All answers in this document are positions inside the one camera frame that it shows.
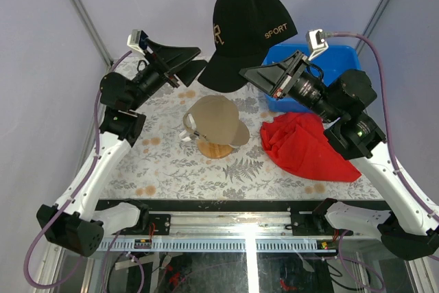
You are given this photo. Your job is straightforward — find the tan baseball cap with logo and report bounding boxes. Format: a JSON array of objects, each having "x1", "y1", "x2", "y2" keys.
[{"x1": 182, "y1": 95, "x2": 250, "y2": 148}]

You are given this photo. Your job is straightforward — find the red cloth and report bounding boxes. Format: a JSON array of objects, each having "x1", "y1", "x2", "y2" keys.
[{"x1": 260, "y1": 113, "x2": 361, "y2": 183}]

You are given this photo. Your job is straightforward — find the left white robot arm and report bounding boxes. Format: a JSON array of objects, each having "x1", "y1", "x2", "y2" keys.
[{"x1": 36, "y1": 38, "x2": 206, "y2": 257}]

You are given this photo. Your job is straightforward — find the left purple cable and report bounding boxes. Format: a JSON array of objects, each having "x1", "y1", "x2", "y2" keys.
[{"x1": 23, "y1": 49, "x2": 133, "y2": 289}]

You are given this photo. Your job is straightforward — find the left aluminium corner post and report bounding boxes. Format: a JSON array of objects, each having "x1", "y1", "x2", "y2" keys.
[{"x1": 69, "y1": 0, "x2": 113, "y2": 67}]

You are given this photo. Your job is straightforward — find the wooden hat stand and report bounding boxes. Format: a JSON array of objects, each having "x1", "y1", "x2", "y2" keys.
[{"x1": 197, "y1": 139, "x2": 234, "y2": 159}]

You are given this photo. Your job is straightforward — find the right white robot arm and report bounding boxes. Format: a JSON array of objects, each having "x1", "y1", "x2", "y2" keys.
[{"x1": 239, "y1": 51, "x2": 438, "y2": 261}]

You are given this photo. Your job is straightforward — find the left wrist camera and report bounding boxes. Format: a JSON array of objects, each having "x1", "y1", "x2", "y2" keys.
[{"x1": 127, "y1": 30, "x2": 147, "y2": 56}]

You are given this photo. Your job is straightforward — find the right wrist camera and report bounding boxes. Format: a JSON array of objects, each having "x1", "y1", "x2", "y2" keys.
[{"x1": 305, "y1": 29, "x2": 331, "y2": 61}]

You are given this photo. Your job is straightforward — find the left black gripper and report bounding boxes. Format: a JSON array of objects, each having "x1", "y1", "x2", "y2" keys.
[{"x1": 128, "y1": 39, "x2": 206, "y2": 112}]

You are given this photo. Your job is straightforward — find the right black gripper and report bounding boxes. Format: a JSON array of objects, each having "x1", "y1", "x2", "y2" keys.
[{"x1": 239, "y1": 49, "x2": 342, "y2": 124}]

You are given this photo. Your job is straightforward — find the floral table mat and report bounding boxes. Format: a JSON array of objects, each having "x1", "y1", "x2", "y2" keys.
[{"x1": 95, "y1": 54, "x2": 389, "y2": 201}]

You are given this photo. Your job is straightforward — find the black cap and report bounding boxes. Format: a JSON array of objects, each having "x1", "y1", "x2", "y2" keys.
[{"x1": 198, "y1": 0, "x2": 298, "y2": 93}]

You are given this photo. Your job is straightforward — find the aluminium front rail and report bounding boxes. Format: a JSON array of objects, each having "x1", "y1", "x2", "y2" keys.
[{"x1": 95, "y1": 209, "x2": 381, "y2": 239}]

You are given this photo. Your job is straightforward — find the purple cable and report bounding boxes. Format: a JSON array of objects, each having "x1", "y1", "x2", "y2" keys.
[
  {"x1": 322, "y1": 31, "x2": 439, "y2": 290},
  {"x1": 23, "y1": 49, "x2": 133, "y2": 289}
]

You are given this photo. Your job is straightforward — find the blue plastic bin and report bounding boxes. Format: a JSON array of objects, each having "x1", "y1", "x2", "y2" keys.
[{"x1": 263, "y1": 44, "x2": 361, "y2": 113}]

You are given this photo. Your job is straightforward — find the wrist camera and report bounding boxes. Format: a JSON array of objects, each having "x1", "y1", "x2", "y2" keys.
[
  {"x1": 305, "y1": 29, "x2": 331, "y2": 61},
  {"x1": 127, "y1": 30, "x2": 147, "y2": 56}
]

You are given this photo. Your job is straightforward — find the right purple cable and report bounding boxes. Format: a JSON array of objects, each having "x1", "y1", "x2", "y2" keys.
[{"x1": 322, "y1": 31, "x2": 439, "y2": 290}]

